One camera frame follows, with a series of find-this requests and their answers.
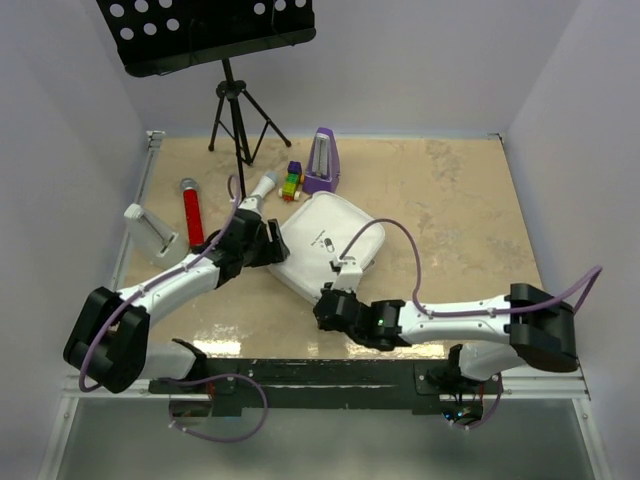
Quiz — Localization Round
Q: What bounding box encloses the grey medicine case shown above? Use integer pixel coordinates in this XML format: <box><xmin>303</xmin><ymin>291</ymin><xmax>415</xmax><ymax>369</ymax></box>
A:
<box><xmin>269</xmin><ymin>192</ymin><xmax>385</xmax><ymax>304</ymax></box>

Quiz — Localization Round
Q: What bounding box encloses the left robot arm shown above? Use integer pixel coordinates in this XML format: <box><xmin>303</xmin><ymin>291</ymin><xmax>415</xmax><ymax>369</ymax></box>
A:
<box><xmin>63</xmin><ymin>209</ymin><xmax>289</xmax><ymax>393</ymax></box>

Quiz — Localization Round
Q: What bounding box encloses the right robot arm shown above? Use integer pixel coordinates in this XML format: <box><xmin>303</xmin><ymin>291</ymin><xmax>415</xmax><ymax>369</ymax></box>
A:
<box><xmin>313</xmin><ymin>283</ymin><xmax>578</xmax><ymax>393</ymax></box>

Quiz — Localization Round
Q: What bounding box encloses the red toy microphone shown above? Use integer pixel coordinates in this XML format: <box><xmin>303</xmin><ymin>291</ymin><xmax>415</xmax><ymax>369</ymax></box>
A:
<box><xmin>180</xmin><ymin>178</ymin><xmax>205</xmax><ymax>247</ymax></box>

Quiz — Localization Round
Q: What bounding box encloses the white toy microphone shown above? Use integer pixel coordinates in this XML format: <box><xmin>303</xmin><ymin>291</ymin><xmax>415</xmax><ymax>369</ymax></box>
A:
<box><xmin>247</xmin><ymin>171</ymin><xmax>278</xmax><ymax>201</ymax></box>

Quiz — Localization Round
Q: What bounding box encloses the colourful toy block train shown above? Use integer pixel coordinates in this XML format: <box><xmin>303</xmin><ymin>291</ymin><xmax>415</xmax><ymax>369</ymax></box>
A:
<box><xmin>278</xmin><ymin>161</ymin><xmax>305</xmax><ymax>202</ymax></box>

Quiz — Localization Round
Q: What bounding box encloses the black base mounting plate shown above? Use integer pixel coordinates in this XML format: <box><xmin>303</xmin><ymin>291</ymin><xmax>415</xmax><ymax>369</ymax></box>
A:
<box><xmin>149</xmin><ymin>358</ymin><xmax>501</xmax><ymax>418</ymax></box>

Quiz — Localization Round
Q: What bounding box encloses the purple metronome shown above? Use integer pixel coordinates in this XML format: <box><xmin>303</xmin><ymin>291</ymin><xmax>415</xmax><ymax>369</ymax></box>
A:
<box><xmin>303</xmin><ymin>127</ymin><xmax>341</xmax><ymax>195</ymax></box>

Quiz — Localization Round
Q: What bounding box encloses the black music stand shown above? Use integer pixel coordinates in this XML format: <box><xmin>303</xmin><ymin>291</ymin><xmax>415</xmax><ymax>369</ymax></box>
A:
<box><xmin>97</xmin><ymin>1</ymin><xmax>316</xmax><ymax>193</ymax></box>

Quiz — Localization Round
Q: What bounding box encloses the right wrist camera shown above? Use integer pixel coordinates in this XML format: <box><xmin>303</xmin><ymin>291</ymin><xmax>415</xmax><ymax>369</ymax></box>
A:
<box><xmin>330</xmin><ymin>255</ymin><xmax>363</xmax><ymax>293</ymax></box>

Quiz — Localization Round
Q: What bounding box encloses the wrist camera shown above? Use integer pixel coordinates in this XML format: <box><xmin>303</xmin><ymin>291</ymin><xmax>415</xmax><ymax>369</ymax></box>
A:
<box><xmin>330</xmin><ymin>255</ymin><xmax>363</xmax><ymax>293</ymax></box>
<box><xmin>238</xmin><ymin>195</ymin><xmax>264</xmax><ymax>217</ymax></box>

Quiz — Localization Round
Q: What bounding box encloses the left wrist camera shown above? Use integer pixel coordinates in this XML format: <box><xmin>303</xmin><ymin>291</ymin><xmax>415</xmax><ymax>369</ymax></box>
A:
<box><xmin>238</xmin><ymin>195</ymin><xmax>264</xmax><ymax>217</ymax></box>

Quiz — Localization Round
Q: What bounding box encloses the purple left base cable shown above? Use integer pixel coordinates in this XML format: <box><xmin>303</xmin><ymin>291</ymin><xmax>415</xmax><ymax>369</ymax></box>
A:
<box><xmin>168</xmin><ymin>373</ymin><xmax>271</xmax><ymax>444</ymax></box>

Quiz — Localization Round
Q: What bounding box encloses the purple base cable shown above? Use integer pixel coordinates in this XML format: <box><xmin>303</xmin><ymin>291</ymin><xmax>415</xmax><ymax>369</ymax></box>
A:
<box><xmin>168</xmin><ymin>373</ymin><xmax>271</xmax><ymax>444</ymax></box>
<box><xmin>449</xmin><ymin>372</ymin><xmax>504</xmax><ymax>431</ymax></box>

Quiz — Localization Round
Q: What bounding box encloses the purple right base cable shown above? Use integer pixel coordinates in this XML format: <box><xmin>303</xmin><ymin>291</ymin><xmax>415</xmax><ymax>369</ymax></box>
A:
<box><xmin>449</xmin><ymin>372</ymin><xmax>504</xmax><ymax>431</ymax></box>

